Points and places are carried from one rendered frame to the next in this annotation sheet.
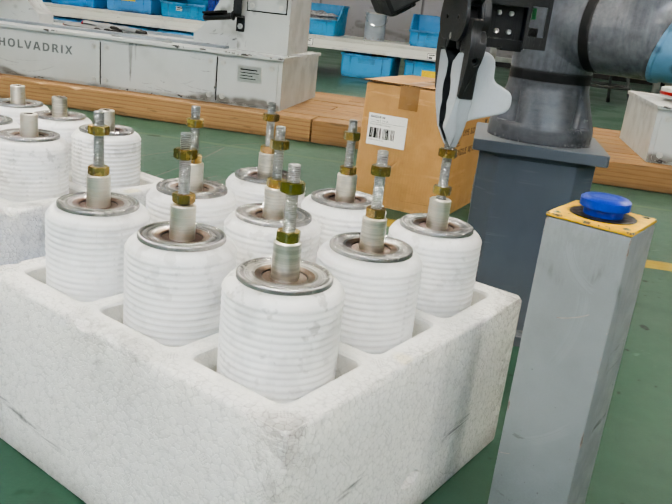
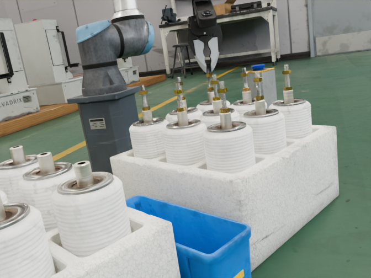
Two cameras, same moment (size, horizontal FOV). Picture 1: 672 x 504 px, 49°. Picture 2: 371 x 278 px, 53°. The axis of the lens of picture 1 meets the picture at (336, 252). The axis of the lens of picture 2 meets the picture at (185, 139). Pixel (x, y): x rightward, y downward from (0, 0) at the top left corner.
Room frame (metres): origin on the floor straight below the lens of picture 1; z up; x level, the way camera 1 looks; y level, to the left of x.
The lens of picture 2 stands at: (0.61, 0.93, 0.41)
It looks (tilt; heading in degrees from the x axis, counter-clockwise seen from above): 14 degrees down; 281
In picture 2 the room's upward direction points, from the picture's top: 8 degrees counter-clockwise
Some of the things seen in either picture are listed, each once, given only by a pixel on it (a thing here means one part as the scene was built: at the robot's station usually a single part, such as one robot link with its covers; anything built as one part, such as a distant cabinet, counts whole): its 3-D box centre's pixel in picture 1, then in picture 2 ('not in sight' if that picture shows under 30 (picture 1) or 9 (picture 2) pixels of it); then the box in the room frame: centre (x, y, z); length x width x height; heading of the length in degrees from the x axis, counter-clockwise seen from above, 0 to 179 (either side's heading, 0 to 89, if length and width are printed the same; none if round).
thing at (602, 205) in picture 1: (604, 208); (258, 68); (0.59, -0.21, 0.32); 0.04 x 0.04 x 0.02
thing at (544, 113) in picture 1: (544, 104); (102, 77); (1.10, -0.28, 0.35); 0.15 x 0.15 x 0.10
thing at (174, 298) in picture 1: (178, 332); (264, 154); (0.60, 0.13, 0.16); 0.10 x 0.10 x 0.18
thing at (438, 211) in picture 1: (438, 214); (212, 97); (0.72, -0.10, 0.26); 0.02 x 0.02 x 0.03
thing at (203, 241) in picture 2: not in sight; (171, 249); (0.78, 0.34, 0.06); 0.30 x 0.11 x 0.12; 145
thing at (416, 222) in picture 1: (436, 226); (212, 102); (0.72, -0.10, 0.25); 0.08 x 0.08 x 0.01
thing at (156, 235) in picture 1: (182, 236); (260, 113); (0.60, 0.13, 0.25); 0.08 x 0.08 x 0.01
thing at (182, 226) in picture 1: (182, 222); (260, 107); (0.60, 0.13, 0.26); 0.02 x 0.02 x 0.03
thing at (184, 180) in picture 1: (184, 177); (258, 89); (0.60, 0.13, 0.30); 0.01 x 0.01 x 0.08
